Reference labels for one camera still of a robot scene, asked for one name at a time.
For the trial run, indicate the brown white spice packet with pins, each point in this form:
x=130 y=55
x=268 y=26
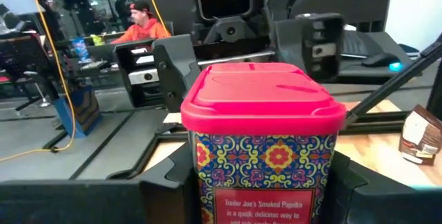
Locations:
x=419 y=137

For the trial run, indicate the black diagonal frame bar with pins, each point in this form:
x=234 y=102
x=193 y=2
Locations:
x=393 y=82

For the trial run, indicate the black computer mouse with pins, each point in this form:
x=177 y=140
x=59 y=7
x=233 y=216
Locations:
x=380 y=59

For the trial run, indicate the yellow green bag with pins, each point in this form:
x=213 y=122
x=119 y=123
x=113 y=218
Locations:
x=97 y=40

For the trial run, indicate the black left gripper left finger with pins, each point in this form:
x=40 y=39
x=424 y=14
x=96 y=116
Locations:
x=169 y=200

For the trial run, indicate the patterned paprika tin red lid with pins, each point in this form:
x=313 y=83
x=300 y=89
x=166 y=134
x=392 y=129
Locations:
x=262 y=155

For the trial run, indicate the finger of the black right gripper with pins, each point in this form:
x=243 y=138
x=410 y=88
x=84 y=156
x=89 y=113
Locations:
x=293 y=37
x=176 y=65

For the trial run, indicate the white keyboard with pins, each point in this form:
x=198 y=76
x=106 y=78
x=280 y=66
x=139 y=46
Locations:
x=93 y=65

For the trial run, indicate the blue snack bag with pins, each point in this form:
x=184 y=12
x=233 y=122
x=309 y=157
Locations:
x=80 y=49

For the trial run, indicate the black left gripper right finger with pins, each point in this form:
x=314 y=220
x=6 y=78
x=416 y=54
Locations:
x=340 y=189

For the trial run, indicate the black keyboard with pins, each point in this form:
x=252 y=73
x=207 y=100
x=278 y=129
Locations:
x=354 y=44

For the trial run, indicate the blue cardboard box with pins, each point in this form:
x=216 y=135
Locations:
x=81 y=113

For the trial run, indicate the black desk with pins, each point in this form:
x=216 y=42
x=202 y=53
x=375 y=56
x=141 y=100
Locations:
x=386 y=42

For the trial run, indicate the person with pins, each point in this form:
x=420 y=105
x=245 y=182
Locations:
x=145 y=28

